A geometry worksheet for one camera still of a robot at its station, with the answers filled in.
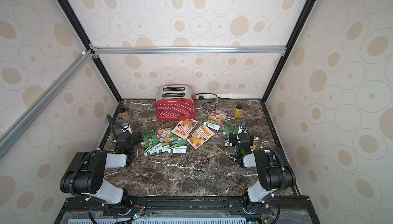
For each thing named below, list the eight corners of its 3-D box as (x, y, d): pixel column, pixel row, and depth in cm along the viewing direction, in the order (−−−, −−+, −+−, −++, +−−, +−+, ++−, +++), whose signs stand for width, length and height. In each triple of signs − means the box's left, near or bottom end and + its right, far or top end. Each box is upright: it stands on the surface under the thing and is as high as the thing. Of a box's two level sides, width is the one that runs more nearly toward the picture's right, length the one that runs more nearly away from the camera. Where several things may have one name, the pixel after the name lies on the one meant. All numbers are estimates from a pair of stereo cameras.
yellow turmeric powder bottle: (234, 117, 112) (237, 108, 103) (233, 113, 114) (236, 104, 106) (240, 117, 112) (243, 108, 103) (239, 113, 114) (242, 104, 106)
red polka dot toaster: (158, 121, 109) (151, 103, 94) (162, 103, 121) (157, 84, 106) (195, 121, 109) (194, 103, 95) (195, 103, 121) (195, 84, 106)
